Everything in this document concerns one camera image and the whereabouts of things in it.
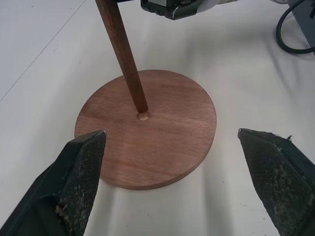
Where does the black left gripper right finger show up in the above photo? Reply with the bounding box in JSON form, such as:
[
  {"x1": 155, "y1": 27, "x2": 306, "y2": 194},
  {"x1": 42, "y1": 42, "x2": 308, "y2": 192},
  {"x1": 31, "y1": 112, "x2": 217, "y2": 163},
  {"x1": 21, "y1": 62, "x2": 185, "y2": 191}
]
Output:
[{"x1": 237, "y1": 127, "x2": 315, "y2": 236}]

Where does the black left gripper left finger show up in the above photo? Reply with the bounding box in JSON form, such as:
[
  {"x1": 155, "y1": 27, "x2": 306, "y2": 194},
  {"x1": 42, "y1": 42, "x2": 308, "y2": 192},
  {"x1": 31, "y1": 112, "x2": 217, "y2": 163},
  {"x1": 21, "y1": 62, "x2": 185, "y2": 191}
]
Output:
[{"x1": 0, "y1": 130, "x2": 107, "y2": 236}]

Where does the dark wooden pole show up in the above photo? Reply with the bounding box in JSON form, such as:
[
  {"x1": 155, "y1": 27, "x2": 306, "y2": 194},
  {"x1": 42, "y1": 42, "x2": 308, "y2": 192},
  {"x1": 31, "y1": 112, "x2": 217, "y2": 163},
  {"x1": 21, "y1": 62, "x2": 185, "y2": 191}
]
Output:
[{"x1": 95, "y1": 0, "x2": 149, "y2": 113}]

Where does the round wooden base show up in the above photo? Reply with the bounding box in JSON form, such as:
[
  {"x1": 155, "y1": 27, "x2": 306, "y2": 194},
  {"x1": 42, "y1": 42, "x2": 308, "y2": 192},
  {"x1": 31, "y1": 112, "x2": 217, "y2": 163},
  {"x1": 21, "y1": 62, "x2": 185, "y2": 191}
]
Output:
[{"x1": 74, "y1": 69, "x2": 217, "y2": 191}]

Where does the grey box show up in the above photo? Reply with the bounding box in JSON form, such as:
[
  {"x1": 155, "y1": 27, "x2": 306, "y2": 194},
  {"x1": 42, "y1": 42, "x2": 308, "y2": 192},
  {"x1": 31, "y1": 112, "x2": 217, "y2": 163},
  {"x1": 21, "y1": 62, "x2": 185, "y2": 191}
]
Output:
[{"x1": 287, "y1": 0, "x2": 315, "y2": 50}]

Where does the black cable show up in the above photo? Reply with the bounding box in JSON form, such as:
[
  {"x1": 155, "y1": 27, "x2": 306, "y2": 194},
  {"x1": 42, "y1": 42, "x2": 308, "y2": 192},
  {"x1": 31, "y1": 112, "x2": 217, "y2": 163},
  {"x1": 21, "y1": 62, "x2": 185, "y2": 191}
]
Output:
[{"x1": 275, "y1": 4, "x2": 315, "y2": 56}]

